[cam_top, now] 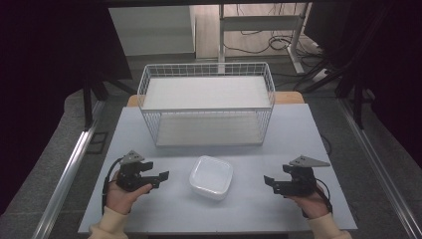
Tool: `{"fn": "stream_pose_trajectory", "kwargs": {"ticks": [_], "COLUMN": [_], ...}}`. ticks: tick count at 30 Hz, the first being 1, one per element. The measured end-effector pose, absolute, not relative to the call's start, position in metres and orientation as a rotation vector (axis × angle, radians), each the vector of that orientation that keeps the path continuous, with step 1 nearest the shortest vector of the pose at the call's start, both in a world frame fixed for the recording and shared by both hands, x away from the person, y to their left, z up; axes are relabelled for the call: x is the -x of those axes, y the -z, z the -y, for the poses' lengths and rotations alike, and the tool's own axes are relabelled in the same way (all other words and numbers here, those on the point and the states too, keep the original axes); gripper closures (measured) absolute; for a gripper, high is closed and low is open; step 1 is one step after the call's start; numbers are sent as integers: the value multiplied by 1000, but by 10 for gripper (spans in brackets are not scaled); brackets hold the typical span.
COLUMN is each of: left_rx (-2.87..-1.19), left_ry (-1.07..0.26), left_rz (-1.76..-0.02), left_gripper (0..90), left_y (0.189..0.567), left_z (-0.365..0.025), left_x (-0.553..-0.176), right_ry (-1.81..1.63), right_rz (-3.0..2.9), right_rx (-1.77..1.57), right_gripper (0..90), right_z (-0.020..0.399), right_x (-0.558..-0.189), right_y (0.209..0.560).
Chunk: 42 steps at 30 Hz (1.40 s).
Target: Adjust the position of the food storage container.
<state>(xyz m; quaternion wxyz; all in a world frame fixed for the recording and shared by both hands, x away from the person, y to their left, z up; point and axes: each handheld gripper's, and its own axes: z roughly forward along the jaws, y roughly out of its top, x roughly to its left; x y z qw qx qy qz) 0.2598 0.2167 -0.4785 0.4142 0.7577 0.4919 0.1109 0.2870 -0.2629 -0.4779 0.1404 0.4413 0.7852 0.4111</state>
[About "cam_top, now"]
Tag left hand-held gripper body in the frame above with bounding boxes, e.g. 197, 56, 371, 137
115, 149, 155, 193

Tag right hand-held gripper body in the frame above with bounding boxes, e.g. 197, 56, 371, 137
272, 154, 331, 197

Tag white square bowl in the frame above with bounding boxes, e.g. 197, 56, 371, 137
188, 154, 234, 201

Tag white wire shelf rack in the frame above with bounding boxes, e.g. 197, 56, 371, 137
136, 62, 277, 147

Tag person's right hand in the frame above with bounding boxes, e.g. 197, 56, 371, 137
287, 188, 332, 220

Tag person's left hand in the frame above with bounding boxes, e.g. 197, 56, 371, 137
105, 170, 153, 215

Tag black metal stand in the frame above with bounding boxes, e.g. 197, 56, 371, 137
298, 58, 376, 130
82, 71, 137, 131

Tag white power strip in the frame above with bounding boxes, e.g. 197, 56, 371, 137
311, 67, 330, 83

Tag black curtain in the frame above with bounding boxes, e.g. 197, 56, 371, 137
303, 0, 422, 168
0, 0, 133, 215

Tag grey cabinet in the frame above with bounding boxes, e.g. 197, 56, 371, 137
108, 4, 197, 58

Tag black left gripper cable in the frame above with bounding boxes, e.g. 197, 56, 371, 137
101, 157, 123, 215

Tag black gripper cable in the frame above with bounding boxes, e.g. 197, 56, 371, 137
101, 157, 123, 215
315, 178, 333, 214

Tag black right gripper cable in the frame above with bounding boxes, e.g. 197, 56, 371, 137
315, 178, 333, 214

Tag black square floor frame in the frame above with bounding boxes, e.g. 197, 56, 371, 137
86, 130, 109, 155

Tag aluminium rail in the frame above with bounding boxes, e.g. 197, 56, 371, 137
337, 98, 422, 239
31, 99, 107, 239

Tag black floor cables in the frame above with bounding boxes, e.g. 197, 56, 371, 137
222, 3, 327, 68

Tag white metal desk frame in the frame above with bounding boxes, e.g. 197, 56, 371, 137
218, 2, 313, 75

